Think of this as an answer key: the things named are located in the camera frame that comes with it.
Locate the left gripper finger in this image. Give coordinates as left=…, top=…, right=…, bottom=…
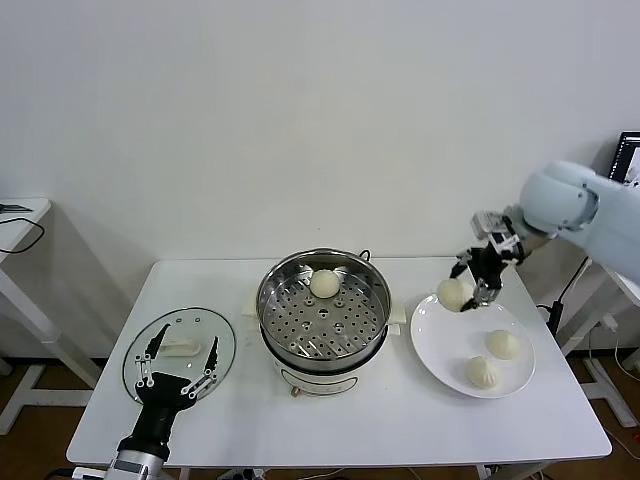
left=181, top=335, right=220, bottom=399
left=133, top=323, right=172, bottom=390

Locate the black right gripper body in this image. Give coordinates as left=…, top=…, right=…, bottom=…
left=466, top=244, right=504, bottom=292

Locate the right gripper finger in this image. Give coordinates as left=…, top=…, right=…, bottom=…
left=460, top=279, right=496, bottom=313
left=448, top=251, right=475, bottom=280

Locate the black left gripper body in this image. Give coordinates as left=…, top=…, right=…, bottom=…
left=118, top=372, right=198, bottom=454

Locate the white steamed baozi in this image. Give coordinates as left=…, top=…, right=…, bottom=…
left=486, top=329, right=524, bottom=361
left=437, top=278, right=474, bottom=314
left=309, top=268, right=343, bottom=300
left=464, top=355, right=504, bottom=391

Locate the stainless steel steamer basket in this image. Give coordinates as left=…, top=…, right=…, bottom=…
left=257, top=248, right=393, bottom=364

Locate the round glass pot lid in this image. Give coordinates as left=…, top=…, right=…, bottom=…
left=121, top=306, right=237, bottom=407

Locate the white round plate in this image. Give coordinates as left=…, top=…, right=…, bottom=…
left=410, top=292, right=537, bottom=400

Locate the black power adapter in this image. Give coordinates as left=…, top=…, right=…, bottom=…
left=537, top=301, right=564, bottom=346

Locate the white side table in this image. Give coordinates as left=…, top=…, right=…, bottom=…
left=0, top=198, right=104, bottom=435
left=558, top=257, right=640, bottom=427

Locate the grey open laptop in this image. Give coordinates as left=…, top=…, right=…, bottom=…
left=609, top=132, right=640, bottom=185

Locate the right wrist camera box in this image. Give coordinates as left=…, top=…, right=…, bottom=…
left=472, top=209, right=521, bottom=252

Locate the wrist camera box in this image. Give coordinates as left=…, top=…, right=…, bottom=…
left=472, top=209, right=521, bottom=252
left=113, top=458, right=153, bottom=475

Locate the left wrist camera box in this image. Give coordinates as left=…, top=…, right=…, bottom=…
left=113, top=458, right=153, bottom=475

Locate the black and white laptop cable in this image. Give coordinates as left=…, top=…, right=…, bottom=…
left=549, top=257, right=592, bottom=307

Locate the thin black looped cable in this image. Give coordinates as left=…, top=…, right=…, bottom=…
left=0, top=217, right=47, bottom=255

